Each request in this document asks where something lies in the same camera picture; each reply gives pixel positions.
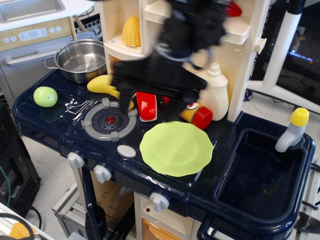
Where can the green toy pear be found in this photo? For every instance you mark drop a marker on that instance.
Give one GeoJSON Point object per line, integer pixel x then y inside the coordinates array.
{"type": "Point", "coordinates": [45, 96]}

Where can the red toy cheese wedge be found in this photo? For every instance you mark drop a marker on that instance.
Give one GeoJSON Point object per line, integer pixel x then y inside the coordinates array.
{"type": "Point", "coordinates": [147, 106]}

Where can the white metal stand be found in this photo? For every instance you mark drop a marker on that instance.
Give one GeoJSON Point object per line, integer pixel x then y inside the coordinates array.
{"type": "Point", "coordinates": [268, 86]}

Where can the yellow toy corn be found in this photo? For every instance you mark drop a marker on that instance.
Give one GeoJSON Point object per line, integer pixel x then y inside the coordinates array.
{"type": "Point", "coordinates": [131, 35]}

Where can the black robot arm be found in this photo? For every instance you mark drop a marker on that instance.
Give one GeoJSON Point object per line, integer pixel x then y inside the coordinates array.
{"type": "Point", "coordinates": [192, 26]}

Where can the grey right stove knob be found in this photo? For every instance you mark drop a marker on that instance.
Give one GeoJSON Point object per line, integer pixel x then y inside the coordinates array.
{"type": "Point", "coordinates": [159, 202]}

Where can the red toy ketchup bottle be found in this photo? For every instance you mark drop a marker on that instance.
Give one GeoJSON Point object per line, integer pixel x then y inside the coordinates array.
{"type": "Point", "coordinates": [194, 113]}

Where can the yellow toy banana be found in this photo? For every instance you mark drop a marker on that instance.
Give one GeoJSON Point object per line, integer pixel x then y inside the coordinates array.
{"type": "Point", "coordinates": [102, 85]}

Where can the navy toy kitchen counter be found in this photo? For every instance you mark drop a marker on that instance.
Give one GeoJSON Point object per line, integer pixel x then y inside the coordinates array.
{"type": "Point", "coordinates": [229, 176]}

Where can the red toy chili pepper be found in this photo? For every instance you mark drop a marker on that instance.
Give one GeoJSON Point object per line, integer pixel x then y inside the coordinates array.
{"type": "Point", "coordinates": [233, 10]}

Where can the cream toy kitchen shelf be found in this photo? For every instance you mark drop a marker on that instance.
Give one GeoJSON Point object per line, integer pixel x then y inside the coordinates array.
{"type": "Point", "coordinates": [235, 54]}

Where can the light green plastic plate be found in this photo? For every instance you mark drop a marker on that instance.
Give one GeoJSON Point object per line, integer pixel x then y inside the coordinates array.
{"type": "Point", "coordinates": [176, 149]}

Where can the black computer case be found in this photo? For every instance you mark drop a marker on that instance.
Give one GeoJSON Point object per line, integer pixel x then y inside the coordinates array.
{"type": "Point", "coordinates": [19, 180]}

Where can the grey oval button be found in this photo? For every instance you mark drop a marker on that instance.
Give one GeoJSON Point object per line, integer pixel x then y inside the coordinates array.
{"type": "Point", "coordinates": [126, 151]}

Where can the white toy jug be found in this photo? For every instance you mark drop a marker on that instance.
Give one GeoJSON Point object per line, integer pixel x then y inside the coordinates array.
{"type": "Point", "coordinates": [215, 95]}

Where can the grey toy stove burner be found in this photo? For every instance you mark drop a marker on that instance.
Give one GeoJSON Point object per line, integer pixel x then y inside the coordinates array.
{"type": "Point", "coordinates": [105, 122]}

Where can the grey middle stove knob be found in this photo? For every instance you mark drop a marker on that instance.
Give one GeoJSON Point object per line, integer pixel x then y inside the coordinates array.
{"type": "Point", "coordinates": [102, 174]}

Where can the grey stove knob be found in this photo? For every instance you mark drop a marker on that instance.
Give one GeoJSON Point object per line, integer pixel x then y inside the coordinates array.
{"type": "Point", "coordinates": [75, 161]}
{"type": "Point", "coordinates": [159, 202]}
{"type": "Point", "coordinates": [102, 174]}

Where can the grey yellow toy faucet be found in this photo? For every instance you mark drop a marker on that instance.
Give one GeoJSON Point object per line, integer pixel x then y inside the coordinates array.
{"type": "Point", "coordinates": [295, 130]}

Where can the stainless steel pot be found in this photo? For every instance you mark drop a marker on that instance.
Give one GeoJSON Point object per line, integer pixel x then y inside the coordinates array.
{"type": "Point", "coordinates": [79, 61]}

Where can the grey left stove knob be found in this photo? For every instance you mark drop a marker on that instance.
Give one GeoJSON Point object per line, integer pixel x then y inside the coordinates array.
{"type": "Point", "coordinates": [75, 161]}

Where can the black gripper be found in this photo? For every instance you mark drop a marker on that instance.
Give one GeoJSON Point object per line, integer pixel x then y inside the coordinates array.
{"type": "Point", "coordinates": [157, 75]}

